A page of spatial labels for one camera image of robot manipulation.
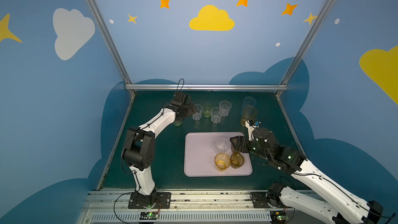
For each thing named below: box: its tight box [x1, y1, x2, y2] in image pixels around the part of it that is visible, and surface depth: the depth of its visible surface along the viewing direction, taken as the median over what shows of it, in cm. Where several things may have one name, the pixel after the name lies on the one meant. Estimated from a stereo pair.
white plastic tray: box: [183, 132, 253, 178], surface depth 90 cm
